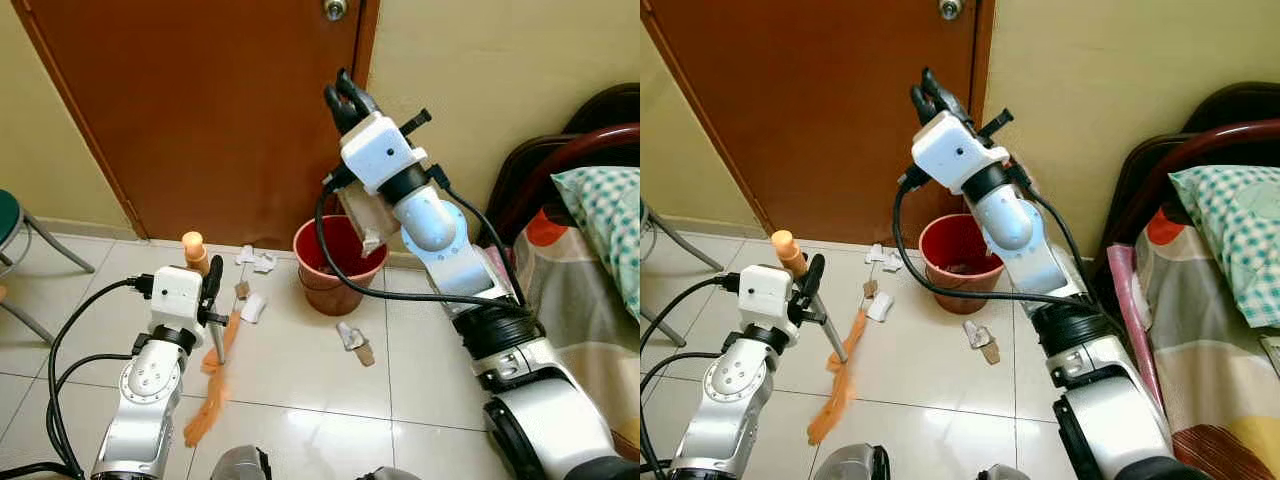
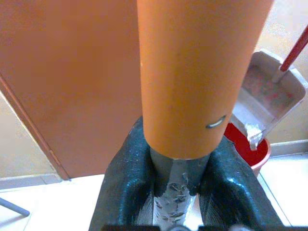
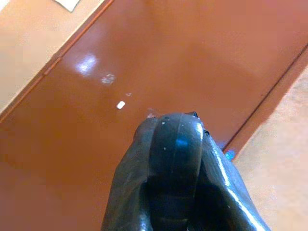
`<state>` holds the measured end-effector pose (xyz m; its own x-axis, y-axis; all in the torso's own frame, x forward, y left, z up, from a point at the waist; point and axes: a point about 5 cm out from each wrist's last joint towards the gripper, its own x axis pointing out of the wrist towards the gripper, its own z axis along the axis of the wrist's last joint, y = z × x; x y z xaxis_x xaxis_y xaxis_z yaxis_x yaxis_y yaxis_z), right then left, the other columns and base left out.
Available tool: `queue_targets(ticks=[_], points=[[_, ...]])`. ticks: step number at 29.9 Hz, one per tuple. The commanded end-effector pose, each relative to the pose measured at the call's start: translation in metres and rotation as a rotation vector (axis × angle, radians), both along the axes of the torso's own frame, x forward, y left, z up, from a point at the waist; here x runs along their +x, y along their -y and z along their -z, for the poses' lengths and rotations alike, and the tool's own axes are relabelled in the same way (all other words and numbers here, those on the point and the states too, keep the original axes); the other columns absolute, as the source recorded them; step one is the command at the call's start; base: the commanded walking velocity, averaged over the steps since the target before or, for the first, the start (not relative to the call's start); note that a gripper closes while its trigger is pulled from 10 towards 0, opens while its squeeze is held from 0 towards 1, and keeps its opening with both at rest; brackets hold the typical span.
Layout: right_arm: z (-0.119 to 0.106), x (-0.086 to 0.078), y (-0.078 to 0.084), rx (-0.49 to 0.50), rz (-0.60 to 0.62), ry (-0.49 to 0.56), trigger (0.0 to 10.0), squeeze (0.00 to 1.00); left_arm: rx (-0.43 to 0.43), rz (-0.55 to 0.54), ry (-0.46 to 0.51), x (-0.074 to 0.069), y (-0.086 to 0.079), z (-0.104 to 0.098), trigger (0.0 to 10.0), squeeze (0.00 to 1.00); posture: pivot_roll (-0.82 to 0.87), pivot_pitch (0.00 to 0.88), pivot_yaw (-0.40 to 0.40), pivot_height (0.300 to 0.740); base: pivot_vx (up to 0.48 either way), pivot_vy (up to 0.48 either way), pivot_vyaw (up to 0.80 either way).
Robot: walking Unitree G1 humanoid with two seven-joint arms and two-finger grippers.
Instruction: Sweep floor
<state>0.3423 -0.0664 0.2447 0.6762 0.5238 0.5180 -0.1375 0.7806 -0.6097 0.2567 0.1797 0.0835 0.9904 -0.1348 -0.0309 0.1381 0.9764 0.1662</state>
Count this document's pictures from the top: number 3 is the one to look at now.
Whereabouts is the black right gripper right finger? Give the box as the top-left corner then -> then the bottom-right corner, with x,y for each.
189,111 -> 266,231

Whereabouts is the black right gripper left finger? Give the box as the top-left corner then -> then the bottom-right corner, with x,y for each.
100,117 -> 159,231

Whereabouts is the brown glossy door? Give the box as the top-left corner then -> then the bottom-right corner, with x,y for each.
0,0 -> 308,231

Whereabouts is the brown door hinge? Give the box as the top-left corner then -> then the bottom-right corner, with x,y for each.
42,56 -> 62,76

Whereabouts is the white paper sheet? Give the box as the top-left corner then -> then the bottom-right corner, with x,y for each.
53,0 -> 84,12

